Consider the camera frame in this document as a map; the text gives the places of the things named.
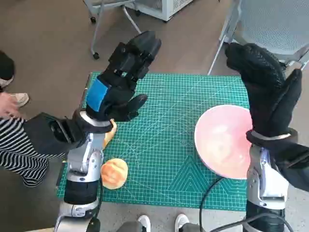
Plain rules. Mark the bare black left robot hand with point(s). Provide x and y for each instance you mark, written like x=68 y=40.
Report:
x=120 y=72

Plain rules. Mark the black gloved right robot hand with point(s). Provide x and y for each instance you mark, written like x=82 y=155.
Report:
x=265 y=91

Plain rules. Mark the orange rectangular toy bread loaf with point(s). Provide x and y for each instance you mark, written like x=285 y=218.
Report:
x=109 y=136

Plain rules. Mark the pink bowl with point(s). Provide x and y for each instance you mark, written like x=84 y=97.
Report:
x=222 y=140

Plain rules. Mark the round toy bread bun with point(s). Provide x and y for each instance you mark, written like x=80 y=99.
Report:
x=113 y=172

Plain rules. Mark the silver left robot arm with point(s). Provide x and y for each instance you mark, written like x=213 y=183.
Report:
x=79 y=157

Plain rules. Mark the grey chair with casters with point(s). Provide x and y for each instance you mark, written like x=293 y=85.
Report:
x=96 y=26

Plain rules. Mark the grey mesh seat chair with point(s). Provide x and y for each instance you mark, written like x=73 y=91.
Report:
x=272 y=26

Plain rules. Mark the green cutting mat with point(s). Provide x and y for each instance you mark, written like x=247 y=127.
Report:
x=164 y=135

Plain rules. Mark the white cabinet with grille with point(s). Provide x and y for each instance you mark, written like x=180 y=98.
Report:
x=166 y=7

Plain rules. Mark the person's white shoe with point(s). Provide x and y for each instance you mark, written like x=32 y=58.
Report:
x=4 y=83
x=22 y=99

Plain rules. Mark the person's hand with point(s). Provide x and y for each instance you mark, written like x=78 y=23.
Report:
x=8 y=105

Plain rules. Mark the white shoe with dark opening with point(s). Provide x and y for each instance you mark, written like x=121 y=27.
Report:
x=144 y=221
x=181 y=220

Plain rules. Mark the grey rounded leg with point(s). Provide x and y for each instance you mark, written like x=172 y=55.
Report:
x=130 y=227
x=193 y=228

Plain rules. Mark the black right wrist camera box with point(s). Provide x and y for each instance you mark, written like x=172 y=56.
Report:
x=294 y=166

